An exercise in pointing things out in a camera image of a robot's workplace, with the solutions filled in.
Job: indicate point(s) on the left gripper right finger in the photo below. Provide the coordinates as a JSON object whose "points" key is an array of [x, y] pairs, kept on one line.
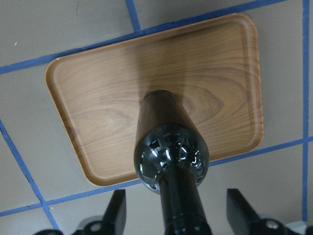
{"points": [[243, 219]]}

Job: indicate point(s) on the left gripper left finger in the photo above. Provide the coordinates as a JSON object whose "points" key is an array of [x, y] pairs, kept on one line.
{"points": [[114, 219]]}

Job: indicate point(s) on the dark wine bottle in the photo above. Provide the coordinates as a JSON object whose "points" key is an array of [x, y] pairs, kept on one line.
{"points": [[172, 159]]}

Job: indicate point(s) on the wooden tray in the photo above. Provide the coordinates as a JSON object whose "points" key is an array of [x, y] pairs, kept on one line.
{"points": [[212, 68]]}

